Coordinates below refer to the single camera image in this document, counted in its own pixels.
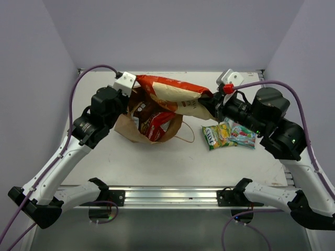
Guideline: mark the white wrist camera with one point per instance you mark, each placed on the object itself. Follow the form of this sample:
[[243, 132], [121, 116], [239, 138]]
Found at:
[[226, 82], [125, 83]]

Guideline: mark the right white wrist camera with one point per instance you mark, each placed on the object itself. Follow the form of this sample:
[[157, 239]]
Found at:
[[226, 82]]

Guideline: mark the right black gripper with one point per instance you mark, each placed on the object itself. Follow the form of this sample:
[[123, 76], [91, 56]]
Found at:
[[216, 99]]

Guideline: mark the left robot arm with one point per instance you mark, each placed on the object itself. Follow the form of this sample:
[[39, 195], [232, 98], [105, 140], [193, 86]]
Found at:
[[84, 134]]

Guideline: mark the aluminium front rail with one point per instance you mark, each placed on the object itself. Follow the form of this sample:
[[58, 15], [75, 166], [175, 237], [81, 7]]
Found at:
[[170, 197]]

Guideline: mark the red orange snack bag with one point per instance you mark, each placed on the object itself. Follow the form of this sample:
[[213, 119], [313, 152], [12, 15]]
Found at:
[[177, 96]]

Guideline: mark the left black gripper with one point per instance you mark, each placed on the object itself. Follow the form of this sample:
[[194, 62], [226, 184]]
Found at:
[[125, 98]]

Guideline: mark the teal red Fox's candy bag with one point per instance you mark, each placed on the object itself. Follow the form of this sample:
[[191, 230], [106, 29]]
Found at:
[[240, 134]]

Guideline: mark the red cassava chips bag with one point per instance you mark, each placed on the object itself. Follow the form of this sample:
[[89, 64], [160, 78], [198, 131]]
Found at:
[[157, 125]]

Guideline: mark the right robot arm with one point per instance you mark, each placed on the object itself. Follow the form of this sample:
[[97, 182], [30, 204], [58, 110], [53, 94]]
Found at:
[[311, 206]]

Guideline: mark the brown white chips bag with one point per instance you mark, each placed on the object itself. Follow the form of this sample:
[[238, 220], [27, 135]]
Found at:
[[141, 113]]

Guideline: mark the brown paper bag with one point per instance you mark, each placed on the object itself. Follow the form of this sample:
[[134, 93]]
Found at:
[[127, 128]]

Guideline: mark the yellow green Fox's candy bag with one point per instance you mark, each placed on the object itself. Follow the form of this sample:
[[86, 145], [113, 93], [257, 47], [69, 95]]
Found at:
[[218, 136]]

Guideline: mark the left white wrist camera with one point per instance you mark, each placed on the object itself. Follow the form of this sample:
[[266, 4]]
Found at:
[[125, 83]]

